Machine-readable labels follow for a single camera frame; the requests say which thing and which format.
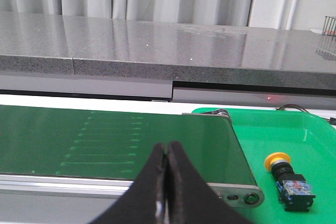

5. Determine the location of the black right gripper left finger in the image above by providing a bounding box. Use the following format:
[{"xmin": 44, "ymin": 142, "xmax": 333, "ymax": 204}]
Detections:
[{"xmin": 90, "ymin": 143, "xmax": 166, "ymax": 223}]

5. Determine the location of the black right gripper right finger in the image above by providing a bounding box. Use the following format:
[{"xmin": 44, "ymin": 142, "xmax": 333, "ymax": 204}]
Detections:
[{"xmin": 166, "ymin": 141, "xmax": 251, "ymax": 223}]

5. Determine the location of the yellow push button switch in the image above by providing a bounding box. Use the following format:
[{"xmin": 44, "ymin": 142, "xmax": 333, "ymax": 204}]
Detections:
[{"xmin": 264, "ymin": 152, "xmax": 316, "ymax": 212}]

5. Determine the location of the green conveyor belt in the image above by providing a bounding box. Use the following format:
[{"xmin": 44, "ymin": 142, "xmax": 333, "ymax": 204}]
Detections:
[{"xmin": 1, "ymin": 105, "xmax": 255, "ymax": 185}]

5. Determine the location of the green plastic tray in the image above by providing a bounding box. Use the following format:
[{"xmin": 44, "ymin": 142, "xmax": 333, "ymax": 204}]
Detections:
[{"xmin": 191, "ymin": 109, "xmax": 335, "ymax": 223}]

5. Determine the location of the grey stone counter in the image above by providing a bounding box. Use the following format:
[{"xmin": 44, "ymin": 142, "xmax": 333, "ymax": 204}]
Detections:
[{"xmin": 1, "ymin": 12, "xmax": 335, "ymax": 101}]

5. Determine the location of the aluminium conveyor frame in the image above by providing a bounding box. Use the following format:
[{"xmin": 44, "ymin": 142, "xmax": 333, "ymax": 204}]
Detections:
[{"xmin": 0, "ymin": 109, "xmax": 265, "ymax": 209}]

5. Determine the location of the dark cable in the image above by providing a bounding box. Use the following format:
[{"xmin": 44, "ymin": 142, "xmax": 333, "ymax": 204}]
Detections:
[{"xmin": 275, "ymin": 104, "xmax": 336, "ymax": 124}]

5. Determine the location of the metal wire rack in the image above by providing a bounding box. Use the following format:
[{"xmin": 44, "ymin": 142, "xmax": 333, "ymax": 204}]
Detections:
[{"xmin": 316, "ymin": 16, "xmax": 336, "ymax": 60}]

